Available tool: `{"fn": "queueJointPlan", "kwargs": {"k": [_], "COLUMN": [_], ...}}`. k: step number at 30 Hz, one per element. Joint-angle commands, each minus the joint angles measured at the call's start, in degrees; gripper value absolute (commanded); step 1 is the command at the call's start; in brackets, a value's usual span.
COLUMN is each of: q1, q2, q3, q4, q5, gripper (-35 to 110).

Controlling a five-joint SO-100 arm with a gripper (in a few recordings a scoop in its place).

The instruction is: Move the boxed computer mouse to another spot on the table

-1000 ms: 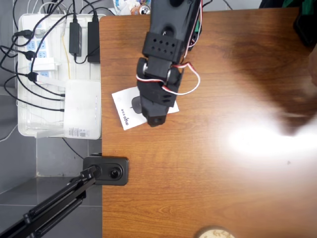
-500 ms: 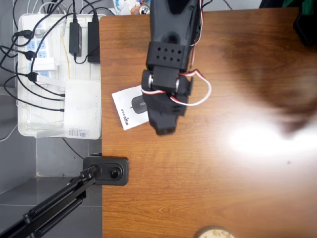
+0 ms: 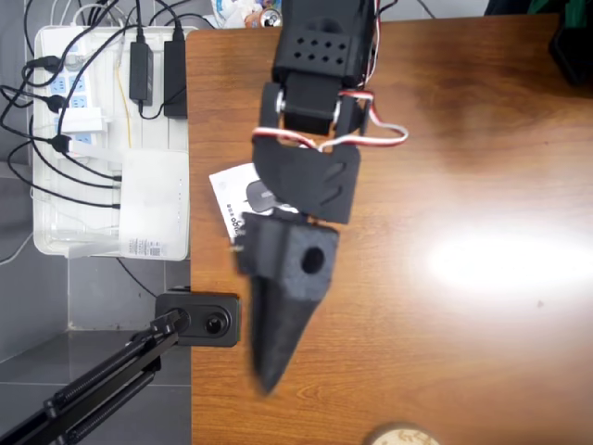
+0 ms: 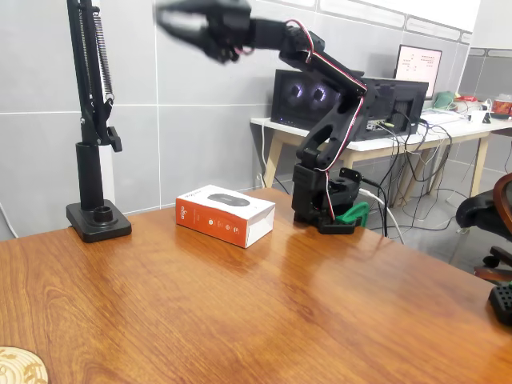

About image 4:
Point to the orange white mouse box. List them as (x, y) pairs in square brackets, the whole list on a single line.
[(220, 216)]

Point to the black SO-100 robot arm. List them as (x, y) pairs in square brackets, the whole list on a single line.
[(340, 120)]

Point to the black perforated arm base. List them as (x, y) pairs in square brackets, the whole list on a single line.
[(502, 302)]

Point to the red box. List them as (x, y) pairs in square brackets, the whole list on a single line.
[(502, 106)]

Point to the black computer case with fans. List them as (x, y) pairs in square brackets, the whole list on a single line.
[(296, 100)]

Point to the white table with wooden legs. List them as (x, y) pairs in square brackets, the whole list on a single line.
[(288, 130)]

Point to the black desk clamp stand base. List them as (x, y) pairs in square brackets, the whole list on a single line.
[(90, 188)]

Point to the monitor with white screen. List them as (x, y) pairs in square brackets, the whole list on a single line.
[(420, 68)]

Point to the green table clamp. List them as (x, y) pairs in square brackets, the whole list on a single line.
[(356, 214)]

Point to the green cloth bundle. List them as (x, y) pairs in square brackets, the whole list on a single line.
[(444, 100)]

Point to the black office chair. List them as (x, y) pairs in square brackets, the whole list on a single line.
[(484, 216)]

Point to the round wooden coaster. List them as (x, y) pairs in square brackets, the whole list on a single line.
[(20, 366)]

